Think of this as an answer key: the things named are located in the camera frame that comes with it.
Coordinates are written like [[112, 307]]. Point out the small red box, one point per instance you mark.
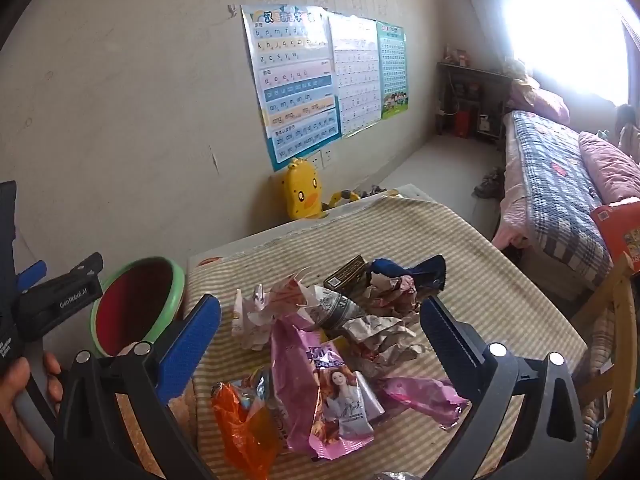
[[457, 55]]

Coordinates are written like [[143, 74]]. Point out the beige checked tablecloth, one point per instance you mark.
[[475, 260]]

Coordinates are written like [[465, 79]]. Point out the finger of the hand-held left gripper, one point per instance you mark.
[[86, 265], [32, 275]]

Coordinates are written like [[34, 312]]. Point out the person's left hand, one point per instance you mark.
[[15, 380]]

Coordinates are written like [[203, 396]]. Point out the tall red box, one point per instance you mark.
[[462, 124]]

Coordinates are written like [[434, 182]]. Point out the dark blue wrapper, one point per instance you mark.
[[430, 270]]

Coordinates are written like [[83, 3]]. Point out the tan plush toy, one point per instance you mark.
[[145, 435]]

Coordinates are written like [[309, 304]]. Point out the pink portrait snack packet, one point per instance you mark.
[[320, 385]]

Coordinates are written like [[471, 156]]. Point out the pink bed sheet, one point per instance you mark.
[[512, 215]]

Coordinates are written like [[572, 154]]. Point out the red bin with green rim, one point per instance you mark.
[[130, 300]]

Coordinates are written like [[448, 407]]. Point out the small white container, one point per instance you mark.
[[484, 124]]

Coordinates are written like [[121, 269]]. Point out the white chart wall poster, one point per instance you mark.
[[355, 75]]

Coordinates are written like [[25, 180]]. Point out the pink plastic wrapper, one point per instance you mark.
[[425, 395]]

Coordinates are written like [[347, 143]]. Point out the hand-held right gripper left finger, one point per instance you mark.
[[192, 345]]

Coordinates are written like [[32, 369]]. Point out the wooden chair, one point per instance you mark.
[[622, 310]]

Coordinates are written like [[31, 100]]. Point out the yellow duck toy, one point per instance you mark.
[[300, 190]]

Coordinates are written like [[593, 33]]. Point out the grey toy pile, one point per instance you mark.
[[372, 191]]

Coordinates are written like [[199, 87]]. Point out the pink white wrapper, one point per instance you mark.
[[287, 295]]

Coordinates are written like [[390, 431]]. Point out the dark shelf table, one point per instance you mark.
[[475, 72]]

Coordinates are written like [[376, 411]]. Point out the orange plastic wrapper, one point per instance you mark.
[[245, 430]]

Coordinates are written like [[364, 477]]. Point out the small white packet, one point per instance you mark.
[[240, 320]]

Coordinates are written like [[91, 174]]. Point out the pink pillow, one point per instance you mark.
[[540, 95]]

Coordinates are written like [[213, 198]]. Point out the white wall socket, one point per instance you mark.
[[325, 157]]

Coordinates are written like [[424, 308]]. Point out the beige paper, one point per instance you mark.
[[385, 340]]

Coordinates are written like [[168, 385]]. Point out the brown wrapper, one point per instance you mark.
[[395, 292]]

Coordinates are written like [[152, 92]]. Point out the green chart wall poster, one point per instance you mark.
[[392, 65]]

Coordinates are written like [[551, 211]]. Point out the pink folded blanket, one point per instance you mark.
[[610, 165]]

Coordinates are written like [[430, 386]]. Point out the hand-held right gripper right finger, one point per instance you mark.
[[445, 330]]

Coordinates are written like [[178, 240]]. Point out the pair of shoes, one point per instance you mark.
[[490, 185]]

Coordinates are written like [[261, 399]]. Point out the blue alphabet wall poster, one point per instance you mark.
[[290, 85]]

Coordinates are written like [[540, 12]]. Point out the sheer curtain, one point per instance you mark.
[[482, 5]]

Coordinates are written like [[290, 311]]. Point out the bright window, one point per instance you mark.
[[570, 25]]

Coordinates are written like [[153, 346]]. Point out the brown cigarette box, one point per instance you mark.
[[345, 271]]

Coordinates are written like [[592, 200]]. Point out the red cardboard box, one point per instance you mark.
[[620, 230]]

